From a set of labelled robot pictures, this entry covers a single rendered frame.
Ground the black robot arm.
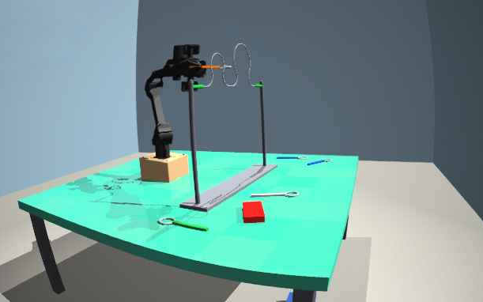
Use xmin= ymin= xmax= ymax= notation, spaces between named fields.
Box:
xmin=145 ymin=45 xmax=187 ymax=159

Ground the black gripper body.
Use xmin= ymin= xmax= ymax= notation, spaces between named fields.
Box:
xmin=175 ymin=44 xmax=200 ymax=92

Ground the green bar with white loop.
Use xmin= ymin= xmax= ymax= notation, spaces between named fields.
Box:
xmin=159 ymin=217 xmax=209 ymax=232

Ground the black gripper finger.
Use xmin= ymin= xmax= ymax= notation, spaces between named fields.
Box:
xmin=184 ymin=66 xmax=202 ymax=77
xmin=185 ymin=58 xmax=202 ymax=66

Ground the red flat block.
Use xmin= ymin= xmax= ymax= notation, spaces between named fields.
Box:
xmin=243 ymin=201 xmax=266 ymax=223

